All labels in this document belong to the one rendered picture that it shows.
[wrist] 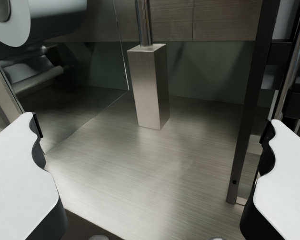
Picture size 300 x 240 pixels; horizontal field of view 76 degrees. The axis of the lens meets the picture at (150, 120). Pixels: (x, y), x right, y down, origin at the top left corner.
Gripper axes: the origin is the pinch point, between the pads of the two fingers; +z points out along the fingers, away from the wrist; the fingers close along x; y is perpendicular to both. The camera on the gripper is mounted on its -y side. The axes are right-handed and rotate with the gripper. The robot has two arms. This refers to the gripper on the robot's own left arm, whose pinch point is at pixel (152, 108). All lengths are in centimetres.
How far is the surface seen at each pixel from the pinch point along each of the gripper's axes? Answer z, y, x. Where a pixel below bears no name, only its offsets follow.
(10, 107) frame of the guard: 33, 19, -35
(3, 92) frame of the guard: 33, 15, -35
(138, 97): 47, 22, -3
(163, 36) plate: 72, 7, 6
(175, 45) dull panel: 70, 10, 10
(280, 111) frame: 13.9, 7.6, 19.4
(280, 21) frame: 17.3, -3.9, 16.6
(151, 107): 45, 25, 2
